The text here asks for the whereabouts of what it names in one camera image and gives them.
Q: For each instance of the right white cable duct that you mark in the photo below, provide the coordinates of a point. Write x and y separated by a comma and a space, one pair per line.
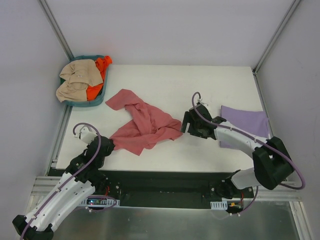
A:
219, 205

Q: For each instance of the right aluminium frame post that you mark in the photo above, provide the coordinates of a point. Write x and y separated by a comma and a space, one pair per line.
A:
280, 28

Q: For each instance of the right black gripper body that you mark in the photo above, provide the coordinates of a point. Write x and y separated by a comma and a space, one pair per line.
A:
191, 122

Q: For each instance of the left white cable duct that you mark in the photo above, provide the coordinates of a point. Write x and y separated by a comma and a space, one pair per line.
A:
99, 202

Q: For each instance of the beige t shirt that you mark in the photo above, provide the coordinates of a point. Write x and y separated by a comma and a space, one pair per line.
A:
78, 76

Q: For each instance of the pink red t shirt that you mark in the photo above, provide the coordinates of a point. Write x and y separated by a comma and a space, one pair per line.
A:
149, 125

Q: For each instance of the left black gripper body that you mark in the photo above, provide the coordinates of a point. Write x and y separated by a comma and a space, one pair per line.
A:
108, 145

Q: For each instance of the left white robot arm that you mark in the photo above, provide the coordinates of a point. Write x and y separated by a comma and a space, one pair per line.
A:
80, 180

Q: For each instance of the white cable duct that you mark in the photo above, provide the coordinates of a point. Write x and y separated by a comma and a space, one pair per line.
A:
219, 205
99, 202

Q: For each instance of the orange t shirt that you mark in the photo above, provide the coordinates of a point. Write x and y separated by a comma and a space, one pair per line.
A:
102, 65

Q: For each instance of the aluminium frame post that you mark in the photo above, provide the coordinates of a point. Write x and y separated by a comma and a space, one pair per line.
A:
56, 28
280, 28

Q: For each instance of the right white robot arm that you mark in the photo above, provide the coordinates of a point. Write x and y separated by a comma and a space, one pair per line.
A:
270, 157

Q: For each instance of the teal plastic basket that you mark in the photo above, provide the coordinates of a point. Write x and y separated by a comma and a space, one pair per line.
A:
100, 97

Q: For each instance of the left aluminium frame post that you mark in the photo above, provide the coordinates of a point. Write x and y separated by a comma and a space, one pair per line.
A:
56, 28

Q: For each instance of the folded purple t shirt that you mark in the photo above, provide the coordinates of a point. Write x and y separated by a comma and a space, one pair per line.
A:
253, 122

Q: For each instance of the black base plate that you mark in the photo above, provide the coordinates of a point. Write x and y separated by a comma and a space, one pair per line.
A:
151, 189

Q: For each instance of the aluminium front rail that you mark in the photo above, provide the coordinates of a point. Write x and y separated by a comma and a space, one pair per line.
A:
44, 184

